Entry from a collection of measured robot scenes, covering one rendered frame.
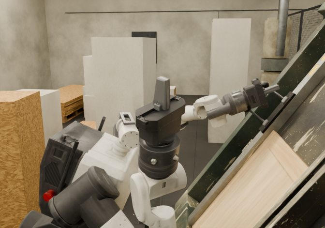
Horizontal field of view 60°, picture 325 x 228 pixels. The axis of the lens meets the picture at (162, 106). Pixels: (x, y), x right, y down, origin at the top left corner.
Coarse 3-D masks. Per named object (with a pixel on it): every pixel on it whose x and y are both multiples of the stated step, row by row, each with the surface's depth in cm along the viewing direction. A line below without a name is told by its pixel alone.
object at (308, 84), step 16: (320, 64) 108; (304, 80) 112; (320, 80) 108; (304, 96) 110; (288, 112) 112; (272, 128) 114; (256, 144) 117; (240, 160) 119; (224, 176) 124; (192, 224) 128
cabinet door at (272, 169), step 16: (272, 144) 108; (256, 160) 112; (272, 160) 101; (288, 160) 92; (240, 176) 115; (256, 176) 104; (272, 176) 95; (288, 176) 87; (224, 192) 119; (240, 192) 108; (256, 192) 97; (272, 192) 89; (208, 208) 124; (224, 208) 111; (240, 208) 100; (256, 208) 92; (208, 224) 115; (224, 224) 103; (240, 224) 94
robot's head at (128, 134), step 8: (120, 120) 96; (128, 120) 97; (120, 128) 93; (128, 128) 89; (136, 128) 92; (120, 136) 89; (128, 136) 88; (136, 136) 89; (120, 144) 93; (128, 144) 90; (136, 144) 90
